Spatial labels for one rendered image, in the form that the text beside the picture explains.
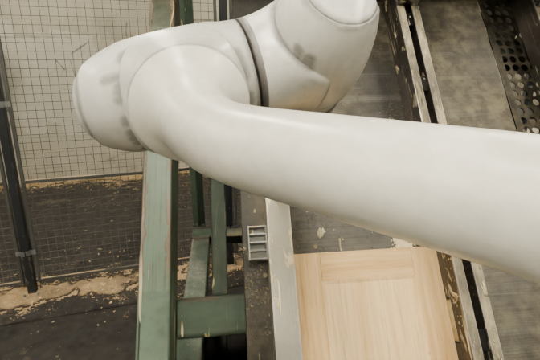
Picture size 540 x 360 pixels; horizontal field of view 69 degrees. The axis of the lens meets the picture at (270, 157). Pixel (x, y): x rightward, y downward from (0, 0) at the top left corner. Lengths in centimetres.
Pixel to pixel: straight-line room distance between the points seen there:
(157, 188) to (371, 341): 52
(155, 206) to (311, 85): 52
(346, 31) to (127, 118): 20
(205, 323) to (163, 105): 64
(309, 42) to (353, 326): 63
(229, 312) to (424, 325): 39
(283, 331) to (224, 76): 58
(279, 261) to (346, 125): 63
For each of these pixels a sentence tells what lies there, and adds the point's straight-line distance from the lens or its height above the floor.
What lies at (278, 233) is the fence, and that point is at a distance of 81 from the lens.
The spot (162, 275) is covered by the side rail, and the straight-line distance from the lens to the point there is 80.
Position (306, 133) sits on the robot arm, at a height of 159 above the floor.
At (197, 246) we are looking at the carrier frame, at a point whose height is 79.
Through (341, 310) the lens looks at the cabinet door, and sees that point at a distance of 85.
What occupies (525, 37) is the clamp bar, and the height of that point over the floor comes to 167.
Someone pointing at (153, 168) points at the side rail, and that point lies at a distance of 84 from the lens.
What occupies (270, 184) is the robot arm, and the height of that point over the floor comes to 156.
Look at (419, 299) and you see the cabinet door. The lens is 91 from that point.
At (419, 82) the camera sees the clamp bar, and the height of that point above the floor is 156.
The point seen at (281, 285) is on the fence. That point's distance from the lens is 80.
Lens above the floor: 163
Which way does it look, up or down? 15 degrees down
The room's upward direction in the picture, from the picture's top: straight up
